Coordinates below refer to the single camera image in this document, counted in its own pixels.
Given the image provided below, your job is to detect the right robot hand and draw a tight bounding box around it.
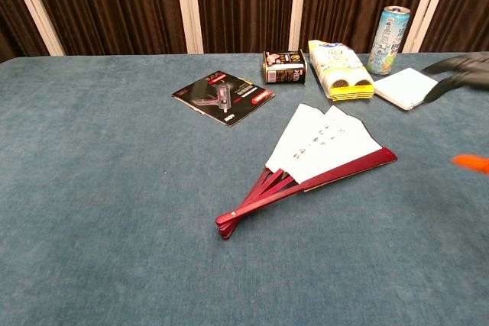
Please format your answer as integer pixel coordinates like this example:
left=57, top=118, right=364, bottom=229
left=419, top=54, right=489, bottom=173

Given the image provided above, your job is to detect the red-ribbed white paper folding fan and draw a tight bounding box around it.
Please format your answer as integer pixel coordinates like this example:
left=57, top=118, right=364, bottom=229
left=215, top=102, right=398, bottom=242

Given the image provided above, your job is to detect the flat white box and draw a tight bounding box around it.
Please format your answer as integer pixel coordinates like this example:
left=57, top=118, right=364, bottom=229
left=373, top=67, right=440, bottom=111

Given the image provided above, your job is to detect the tall light blue drink can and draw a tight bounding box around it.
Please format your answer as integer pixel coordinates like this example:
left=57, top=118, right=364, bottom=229
left=367, top=5, right=412, bottom=77

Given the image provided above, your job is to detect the yellow scouring sponge pack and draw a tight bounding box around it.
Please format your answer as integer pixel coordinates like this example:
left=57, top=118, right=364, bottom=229
left=307, top=39, right=376, bottom=102

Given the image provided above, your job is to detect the dark rectangular food tin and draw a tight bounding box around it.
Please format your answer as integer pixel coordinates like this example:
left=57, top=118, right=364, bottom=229
left=262, top=49, right=308, bottom=86

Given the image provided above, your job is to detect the black product package card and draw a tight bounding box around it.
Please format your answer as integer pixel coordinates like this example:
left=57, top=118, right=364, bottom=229
left=171, top=70, right=277, bottom=128

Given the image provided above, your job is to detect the white frame post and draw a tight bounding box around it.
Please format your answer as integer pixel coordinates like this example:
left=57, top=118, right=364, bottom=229
left=5, top=0, right=65, bottom=56
left=173, top=0, right=204, bottom=55
left=402, top=0, right=447, bottom=53
left=287, top=0, right=309, bottom=53

